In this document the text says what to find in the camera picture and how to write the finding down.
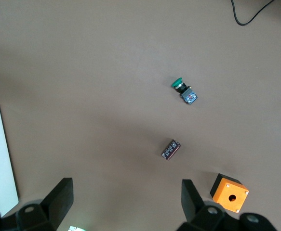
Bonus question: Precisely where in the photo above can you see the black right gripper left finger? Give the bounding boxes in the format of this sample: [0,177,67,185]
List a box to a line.
[0,177,74,231]

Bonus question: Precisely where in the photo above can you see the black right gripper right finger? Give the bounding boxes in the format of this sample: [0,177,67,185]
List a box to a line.
[177,179,279,231]

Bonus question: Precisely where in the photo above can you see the green push button switch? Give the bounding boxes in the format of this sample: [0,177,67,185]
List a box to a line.
[171,77,199,105]

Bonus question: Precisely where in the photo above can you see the orange black button box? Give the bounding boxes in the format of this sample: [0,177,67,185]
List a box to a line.
[210,173,250,214]

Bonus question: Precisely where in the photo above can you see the looped black cable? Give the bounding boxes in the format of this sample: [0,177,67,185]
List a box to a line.
[230,0,275,26]

